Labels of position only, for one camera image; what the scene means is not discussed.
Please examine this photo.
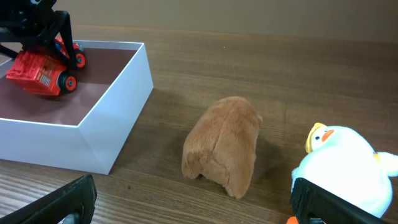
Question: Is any brown plush toy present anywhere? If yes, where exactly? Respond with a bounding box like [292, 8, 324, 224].
[182, 96, 262, 199]

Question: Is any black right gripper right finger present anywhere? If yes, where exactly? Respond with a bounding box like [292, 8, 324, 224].
[290, 177, 392, 224]

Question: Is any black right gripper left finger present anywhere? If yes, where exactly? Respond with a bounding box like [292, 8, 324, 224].
[1, 174, 97, 224]

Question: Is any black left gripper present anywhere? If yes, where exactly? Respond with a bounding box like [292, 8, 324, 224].
[1, 0, 77, 69]

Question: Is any red toy truck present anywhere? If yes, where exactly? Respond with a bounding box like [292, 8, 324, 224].
[6, 50, 78, 96]

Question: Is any white cardboard box pink inside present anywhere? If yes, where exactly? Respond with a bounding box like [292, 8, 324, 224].
[1, 40, 154, 174]

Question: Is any white plush duck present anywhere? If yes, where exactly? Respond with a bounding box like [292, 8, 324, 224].
[292, 123, 397, 218]

